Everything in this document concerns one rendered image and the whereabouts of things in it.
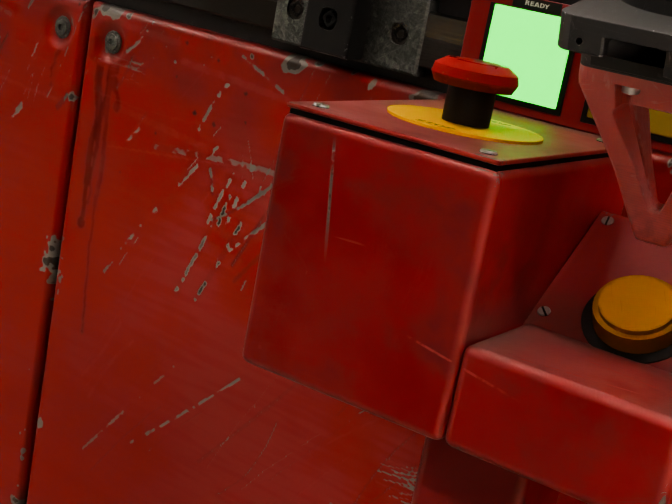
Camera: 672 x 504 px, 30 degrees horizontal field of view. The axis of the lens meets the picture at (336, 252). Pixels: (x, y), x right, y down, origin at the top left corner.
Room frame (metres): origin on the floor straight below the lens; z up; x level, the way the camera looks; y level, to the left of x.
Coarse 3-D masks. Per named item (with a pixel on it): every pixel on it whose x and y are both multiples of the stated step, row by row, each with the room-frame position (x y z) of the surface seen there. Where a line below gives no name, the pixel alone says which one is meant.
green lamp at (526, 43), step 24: (504, 24) 0.65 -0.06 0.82; (528, 24) 0.65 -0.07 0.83; (552, 24) 0.64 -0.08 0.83; (504, 48) 0.65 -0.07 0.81; (528, 48) 0.65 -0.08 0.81; (552, 48) 0.64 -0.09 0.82; (528, 72) 0.64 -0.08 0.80; (552, 72) 0.64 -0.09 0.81; (504, 96) 0.65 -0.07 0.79; (528, 96) 0.64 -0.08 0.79; (552, 96) 0.64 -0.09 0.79
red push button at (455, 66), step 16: (448, 64) 0.56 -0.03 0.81; (464, 64) 0.55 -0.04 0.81; (480, 64) 0.56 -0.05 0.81; (496, 64) 0.57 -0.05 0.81; (448, 80) 0.55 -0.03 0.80; (464, 80) 0.55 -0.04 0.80; (480, 80) 0.55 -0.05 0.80; (496, 80) 0.55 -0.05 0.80; (512, 80) 0.56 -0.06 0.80; (448, 96) 0.56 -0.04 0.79; (464, 96) 0.56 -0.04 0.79; (480, 96) 0.56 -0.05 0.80; (448, 112) 0.56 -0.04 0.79; (464, 112) 0.56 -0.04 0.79; (480, 112) 0.56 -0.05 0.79
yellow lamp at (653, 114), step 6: (588, 108) 0.63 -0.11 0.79; (588, 114) 0.63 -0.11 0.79; (654, 114) 0.61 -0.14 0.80; (660, 114) 0.61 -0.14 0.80; (666, 114) 0.61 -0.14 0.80; (654, 120) 0.61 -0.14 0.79; (660, 120) 0.61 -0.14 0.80; (666, 120) 0.61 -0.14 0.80; (654, 126) 0.61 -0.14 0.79; (660, 126) 0.61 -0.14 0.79; (666, 126) 0.61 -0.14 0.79; (654, 132) 0.61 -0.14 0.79; (660, 132) 0.61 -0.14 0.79; (666, 132) 0.61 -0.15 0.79
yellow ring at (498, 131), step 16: (400, 112) 0.56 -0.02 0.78; (416, 112) 0.57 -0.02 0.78; (432, 112) 0.58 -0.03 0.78; (432, 128) 0.54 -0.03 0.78; (448, 128) 0.54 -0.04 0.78; (464, 128) 0.55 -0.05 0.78; (480, 128) 0.56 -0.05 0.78; (496, 128) 0.57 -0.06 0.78; (512, 128) 0.58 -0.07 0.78; (528, 144) 0.55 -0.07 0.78
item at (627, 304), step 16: (608, 288) 0.53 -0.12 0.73; (624, 288) 0.53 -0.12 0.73; (640, 288) 0.52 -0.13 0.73; (656, 288) 0.52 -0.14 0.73; (608, 304) 0.52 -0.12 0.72; (624, 304) 0.52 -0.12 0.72; (640, 304) 0.52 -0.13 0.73; (656, 304) 0.52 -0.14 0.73; (608, 320) 0.51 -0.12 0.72; (624, 320) 0.51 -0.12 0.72; (640, 320) 0.51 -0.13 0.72; (656, 320) 0.51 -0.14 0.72; (608, 336) 0.51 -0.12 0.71; (624, 336) 0.50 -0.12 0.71; (640, 336) 0.50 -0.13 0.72; (656, 336) 0.50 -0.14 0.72; (640, 352) 0.51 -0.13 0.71
